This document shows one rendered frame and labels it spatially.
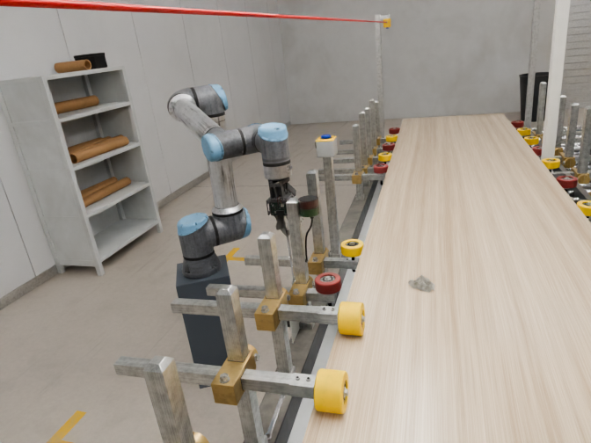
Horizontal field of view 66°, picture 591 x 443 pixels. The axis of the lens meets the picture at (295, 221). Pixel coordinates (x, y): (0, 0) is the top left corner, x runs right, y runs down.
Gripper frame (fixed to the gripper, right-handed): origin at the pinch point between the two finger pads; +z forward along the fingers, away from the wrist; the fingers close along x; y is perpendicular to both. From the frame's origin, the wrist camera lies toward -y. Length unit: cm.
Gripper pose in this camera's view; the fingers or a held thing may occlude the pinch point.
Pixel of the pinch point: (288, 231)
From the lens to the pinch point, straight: 156.5
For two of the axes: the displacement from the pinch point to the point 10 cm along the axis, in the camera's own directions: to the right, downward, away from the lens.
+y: -2.7, 3.7, -8.9
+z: 1.1, 9.3, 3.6
